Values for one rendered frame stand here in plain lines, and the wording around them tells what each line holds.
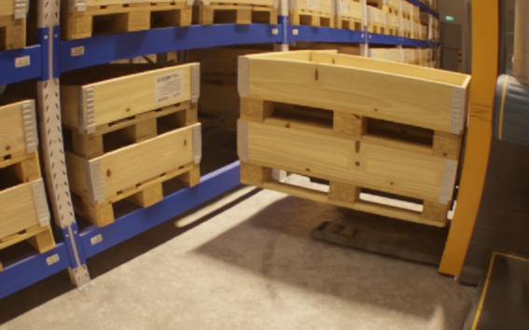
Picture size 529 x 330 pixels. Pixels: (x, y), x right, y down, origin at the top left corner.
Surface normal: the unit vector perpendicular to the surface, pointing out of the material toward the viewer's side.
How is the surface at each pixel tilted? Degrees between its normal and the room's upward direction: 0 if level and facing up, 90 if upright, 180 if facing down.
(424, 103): 90
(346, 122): 90
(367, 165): 90
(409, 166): 90
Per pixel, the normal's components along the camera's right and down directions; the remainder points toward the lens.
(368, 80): -0.55, 0.24
